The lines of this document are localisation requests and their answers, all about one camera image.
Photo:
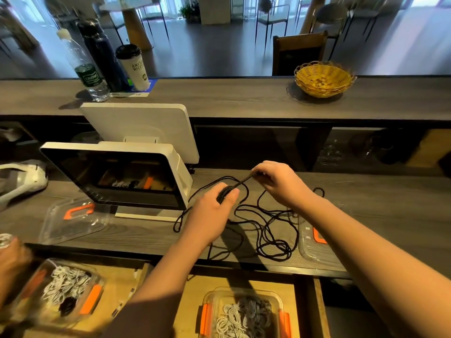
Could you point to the person's right hand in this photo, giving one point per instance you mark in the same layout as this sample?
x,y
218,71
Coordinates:
x,y
282,183

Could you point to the person's left hand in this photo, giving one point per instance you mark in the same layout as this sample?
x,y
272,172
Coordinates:
x,y
208,218

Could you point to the clear container drawer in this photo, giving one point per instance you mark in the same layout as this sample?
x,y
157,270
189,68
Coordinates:
x,y
25,309
208,299

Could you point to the person's right forearm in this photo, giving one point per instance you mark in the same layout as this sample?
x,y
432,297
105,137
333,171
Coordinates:
x,y
387,264

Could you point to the person's left forearm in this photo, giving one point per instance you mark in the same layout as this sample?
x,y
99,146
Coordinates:
x,y
155,292

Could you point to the white touchscreen monitor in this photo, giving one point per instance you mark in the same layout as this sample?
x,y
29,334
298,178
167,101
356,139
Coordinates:
x,y
169,172

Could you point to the wooden drawer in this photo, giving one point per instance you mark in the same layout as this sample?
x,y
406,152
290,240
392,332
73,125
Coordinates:
x,y
183,306
123,292

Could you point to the grey wooden bar counter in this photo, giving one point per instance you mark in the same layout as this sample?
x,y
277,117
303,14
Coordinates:
x,y
232,98

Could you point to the white customer display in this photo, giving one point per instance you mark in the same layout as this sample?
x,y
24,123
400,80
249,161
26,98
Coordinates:
x,y
141,130

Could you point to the yellow woven basket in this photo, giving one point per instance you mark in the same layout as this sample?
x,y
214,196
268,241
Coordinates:
x,y
325,81

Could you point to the brown wooden chair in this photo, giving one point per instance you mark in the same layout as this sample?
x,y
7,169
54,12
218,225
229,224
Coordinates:
x,y
299,54

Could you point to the blue white notebook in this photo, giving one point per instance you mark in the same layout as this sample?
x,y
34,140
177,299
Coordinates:
x,y
151,86

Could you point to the flat cardboard sheet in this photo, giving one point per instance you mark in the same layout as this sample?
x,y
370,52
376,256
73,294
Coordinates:
x,y
431,150

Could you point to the white paper coffee cup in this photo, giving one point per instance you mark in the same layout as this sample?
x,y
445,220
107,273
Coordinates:
x,y
133,68

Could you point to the black metal chair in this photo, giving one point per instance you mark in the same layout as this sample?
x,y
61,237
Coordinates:
x,y
329,17
155,16
271,14

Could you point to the round wooden table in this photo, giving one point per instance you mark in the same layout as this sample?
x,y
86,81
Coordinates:
x,y
127,7
313,10

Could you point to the white headset device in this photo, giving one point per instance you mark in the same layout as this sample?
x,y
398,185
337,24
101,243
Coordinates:
x,y
32,176

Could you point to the black thermos bottle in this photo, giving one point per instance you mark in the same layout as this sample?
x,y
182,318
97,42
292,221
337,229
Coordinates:
x,y
106,59

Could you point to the clear plastic water bottle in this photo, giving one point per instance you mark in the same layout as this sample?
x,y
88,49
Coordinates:
x,y
86,70

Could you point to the green potted plant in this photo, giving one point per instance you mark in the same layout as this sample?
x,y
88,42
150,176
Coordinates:
x,y
189,13

